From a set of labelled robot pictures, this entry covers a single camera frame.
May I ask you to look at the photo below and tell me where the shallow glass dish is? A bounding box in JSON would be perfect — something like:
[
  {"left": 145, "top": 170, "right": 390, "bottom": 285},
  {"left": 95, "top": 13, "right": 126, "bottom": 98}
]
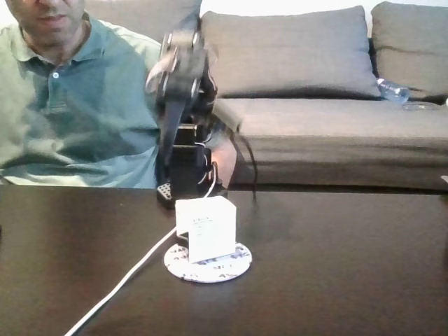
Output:
[{"left": 401, "top": 102, "right": 440, "bottom": 113}]

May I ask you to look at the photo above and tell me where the white servo box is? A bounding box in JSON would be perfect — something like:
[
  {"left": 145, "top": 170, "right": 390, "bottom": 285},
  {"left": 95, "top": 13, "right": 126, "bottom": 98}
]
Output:
[{"left": 174, "top": 195, "right": 237, "bottom": 265}]

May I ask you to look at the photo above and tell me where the round cartoon print coaster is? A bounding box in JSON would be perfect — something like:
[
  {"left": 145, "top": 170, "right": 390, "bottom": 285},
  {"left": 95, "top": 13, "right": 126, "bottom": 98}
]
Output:
[{"left": 163, "top": 241, "right": 253, "bottom": 284}]

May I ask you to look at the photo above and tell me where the long white cable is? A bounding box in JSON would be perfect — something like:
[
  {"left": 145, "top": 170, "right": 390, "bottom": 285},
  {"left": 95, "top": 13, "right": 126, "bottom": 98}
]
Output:
[{"left": 64, "top": 167, "right": 215, "bottom": 336}]

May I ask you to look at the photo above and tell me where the grey fabric sofa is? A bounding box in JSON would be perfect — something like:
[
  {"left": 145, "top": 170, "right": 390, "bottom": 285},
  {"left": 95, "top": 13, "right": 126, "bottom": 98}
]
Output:
[{"left": 82, "top": 0, "right": 448, "bottom": 193}]

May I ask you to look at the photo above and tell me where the wide grey sofa cushion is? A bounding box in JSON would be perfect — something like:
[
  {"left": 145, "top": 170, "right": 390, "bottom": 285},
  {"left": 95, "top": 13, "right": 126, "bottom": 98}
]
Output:
[{"left": 199, "top": 5, "right": 382, "bottom": 100}]

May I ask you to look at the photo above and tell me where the clear plastic water bottle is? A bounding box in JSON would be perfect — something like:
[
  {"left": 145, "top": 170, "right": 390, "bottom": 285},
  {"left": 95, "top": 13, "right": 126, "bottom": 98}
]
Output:
[{"left": 376, "top": 77, "right": 411, "bottom": 105}]

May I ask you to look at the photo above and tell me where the person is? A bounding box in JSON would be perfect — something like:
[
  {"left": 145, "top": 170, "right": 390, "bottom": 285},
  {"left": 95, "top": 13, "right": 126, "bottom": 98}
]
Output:
[{"left": 0, "top": 0, "right": 239, "bottom": 190}]

